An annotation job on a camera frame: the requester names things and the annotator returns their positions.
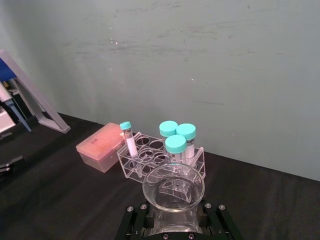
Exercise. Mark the grey slanted stand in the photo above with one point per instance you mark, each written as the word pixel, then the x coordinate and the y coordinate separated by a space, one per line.
pixel 37 100

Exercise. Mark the clear acrylic tube rack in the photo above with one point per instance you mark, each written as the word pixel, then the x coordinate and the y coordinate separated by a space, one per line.
pixel 150 152

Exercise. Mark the wide teal-capped tube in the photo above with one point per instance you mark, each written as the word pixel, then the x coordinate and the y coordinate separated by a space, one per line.
pixel 168 128
pixel 175 146
pixel 187 132

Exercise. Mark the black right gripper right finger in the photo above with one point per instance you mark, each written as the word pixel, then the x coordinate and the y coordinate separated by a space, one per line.
pixel 220 220

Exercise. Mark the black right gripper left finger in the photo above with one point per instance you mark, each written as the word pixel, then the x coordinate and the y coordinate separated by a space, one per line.
pixel 132 220

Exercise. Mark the black bar with silver ends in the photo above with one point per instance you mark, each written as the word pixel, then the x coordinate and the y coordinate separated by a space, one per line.
pixel 13 161

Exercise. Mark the black table cloth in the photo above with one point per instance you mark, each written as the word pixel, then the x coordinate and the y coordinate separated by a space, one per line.
pixel 62 195

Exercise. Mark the slim teal-capped tube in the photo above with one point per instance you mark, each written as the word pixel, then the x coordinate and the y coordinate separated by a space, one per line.
pixel 131 145

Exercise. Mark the clear glass beaker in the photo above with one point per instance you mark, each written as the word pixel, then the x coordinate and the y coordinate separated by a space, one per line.
pixel 172 200

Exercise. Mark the pink pipette tip box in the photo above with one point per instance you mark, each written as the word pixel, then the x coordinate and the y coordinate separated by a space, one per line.
pixel 100 147

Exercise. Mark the white box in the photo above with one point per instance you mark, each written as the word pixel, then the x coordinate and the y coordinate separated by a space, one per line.
pixel 5 120

